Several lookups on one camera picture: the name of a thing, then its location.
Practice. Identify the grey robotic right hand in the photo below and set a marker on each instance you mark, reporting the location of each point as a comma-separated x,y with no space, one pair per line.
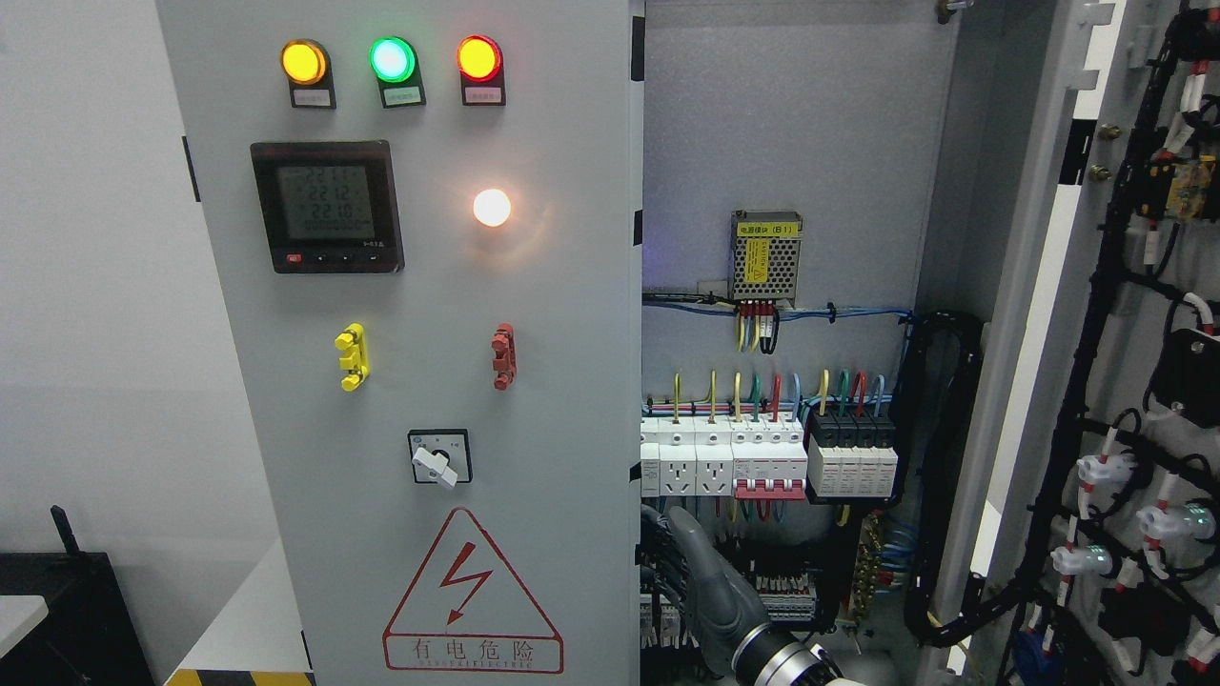
719,607

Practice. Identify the grey cabinet door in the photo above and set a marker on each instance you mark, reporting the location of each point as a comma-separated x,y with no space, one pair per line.
1105,541
551,455

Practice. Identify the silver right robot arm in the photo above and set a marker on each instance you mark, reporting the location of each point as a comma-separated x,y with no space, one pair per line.
768,655

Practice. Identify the lower relay terminal row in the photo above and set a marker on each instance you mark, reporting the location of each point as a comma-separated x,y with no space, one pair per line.
784,579

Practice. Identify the white socket and breaker row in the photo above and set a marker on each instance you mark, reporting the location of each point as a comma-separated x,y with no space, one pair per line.
760,459

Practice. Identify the brass right ground busbar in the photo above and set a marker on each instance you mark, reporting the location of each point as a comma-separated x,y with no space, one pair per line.
867,567

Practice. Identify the black white surge protector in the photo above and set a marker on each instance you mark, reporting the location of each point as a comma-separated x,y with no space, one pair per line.
850,457

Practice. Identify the red electric hazard warning sticker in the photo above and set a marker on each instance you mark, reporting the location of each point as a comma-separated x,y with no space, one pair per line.
466,610

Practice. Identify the metal mesh power supply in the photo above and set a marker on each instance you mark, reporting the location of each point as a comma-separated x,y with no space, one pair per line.
765,261

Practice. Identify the white glowing indicator lamp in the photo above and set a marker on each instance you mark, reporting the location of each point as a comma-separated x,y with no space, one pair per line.
492,208

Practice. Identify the black digital power meter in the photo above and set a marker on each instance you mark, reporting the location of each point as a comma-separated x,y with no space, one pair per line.
329,207

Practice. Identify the red indicator lamp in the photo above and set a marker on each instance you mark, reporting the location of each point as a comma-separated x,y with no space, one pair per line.
481,66

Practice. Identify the green indicator lamp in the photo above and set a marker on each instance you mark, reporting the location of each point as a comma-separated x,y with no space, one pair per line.
395,65

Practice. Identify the black box with antenna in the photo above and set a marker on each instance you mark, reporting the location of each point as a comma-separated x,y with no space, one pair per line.
88,637

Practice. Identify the yellow indicator lamp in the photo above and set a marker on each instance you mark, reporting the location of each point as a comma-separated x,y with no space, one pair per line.
308,71

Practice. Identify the white rotary selector switch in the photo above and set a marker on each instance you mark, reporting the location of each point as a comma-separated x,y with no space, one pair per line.
440,457

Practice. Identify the red terminal post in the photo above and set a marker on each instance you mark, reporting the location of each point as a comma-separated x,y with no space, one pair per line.
504,356

